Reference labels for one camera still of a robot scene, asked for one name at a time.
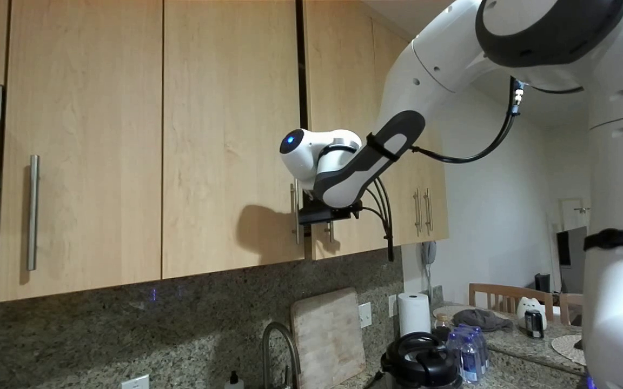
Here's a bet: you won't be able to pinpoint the wooden cutting board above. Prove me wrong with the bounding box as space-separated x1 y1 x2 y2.
292 288 366 389

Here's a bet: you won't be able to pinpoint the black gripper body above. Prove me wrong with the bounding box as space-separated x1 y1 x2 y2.
299 202 360 225

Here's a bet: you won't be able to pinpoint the cabinet door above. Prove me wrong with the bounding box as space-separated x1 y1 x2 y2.
303 0 429 261
162 0 303 278
0 0 165 303

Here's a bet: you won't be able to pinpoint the white paper towel roll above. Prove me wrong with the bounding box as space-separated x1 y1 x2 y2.
398 293 431 334

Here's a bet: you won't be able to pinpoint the far cabinet double handles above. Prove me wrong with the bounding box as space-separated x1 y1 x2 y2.
413 187 432 236

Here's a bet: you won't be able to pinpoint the chrome faucet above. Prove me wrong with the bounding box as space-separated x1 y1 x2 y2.
260 322 300 389

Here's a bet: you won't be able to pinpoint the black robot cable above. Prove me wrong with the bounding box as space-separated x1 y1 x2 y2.
364 72 588 263

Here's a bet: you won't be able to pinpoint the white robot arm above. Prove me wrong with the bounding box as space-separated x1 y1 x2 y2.
280 0 623 389

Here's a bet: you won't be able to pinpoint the steel cabinet door handle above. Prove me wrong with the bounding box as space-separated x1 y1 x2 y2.
287 182 303 243

